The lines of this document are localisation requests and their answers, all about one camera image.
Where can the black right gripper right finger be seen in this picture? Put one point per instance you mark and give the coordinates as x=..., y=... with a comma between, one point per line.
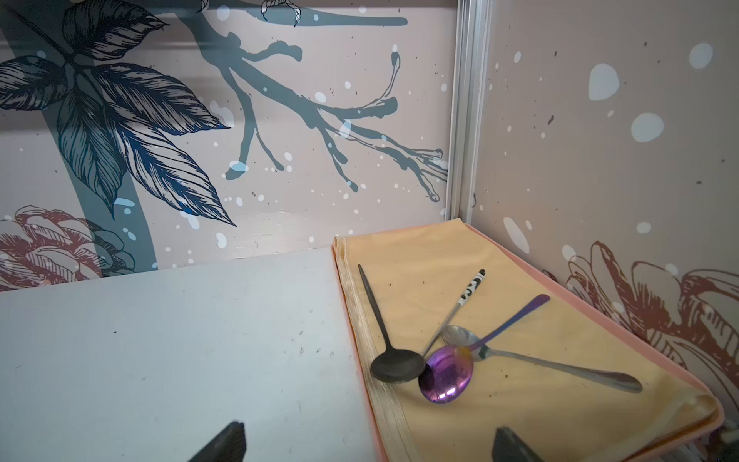
x=509, y=447

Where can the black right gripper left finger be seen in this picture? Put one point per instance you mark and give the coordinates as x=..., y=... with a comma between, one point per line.
x=228, y=446

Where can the purple spoon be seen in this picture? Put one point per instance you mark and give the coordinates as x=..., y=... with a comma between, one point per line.
x=449, y=369

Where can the yellow cloth mat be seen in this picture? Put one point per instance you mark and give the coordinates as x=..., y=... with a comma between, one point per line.
x=502, y=335

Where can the silver spoon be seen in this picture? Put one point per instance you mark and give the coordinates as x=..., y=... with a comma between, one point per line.
x=459, y=337

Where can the black spoon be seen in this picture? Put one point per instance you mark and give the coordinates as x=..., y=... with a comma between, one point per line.
x=392, y=366

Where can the spoon with patterned handle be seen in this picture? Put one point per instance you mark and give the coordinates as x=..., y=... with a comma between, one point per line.
x=462, y=300

